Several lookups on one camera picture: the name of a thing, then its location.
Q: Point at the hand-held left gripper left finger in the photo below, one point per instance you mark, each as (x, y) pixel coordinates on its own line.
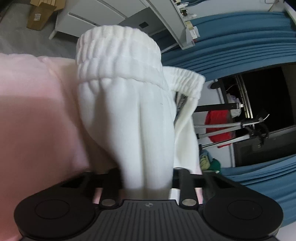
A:
(113, 182)

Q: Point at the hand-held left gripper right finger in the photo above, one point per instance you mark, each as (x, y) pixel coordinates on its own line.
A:
(182, 182)

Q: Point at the white pants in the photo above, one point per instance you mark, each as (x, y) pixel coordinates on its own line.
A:
(138, 120)

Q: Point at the red garment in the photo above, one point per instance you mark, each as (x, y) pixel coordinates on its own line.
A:
(219, 118)

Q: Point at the garment steamer stand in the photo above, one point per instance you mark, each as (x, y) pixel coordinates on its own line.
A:
(231, 126)

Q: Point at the blue curtain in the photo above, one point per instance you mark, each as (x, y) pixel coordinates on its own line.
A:
(263, 171)
(231, 41)

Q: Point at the white hanging garment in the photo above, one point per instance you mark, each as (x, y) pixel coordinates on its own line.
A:
(234, 99)

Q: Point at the pastel bed blanket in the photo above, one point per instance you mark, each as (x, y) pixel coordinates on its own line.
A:
(37, 111)

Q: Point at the dark window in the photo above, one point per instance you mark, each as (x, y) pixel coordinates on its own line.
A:
(272, 97)

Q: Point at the white dressing table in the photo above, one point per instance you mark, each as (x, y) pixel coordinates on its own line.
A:
(97, 14)

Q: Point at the flat cardboard box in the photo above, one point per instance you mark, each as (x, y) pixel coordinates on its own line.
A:
(40, 19)
(49, 4)

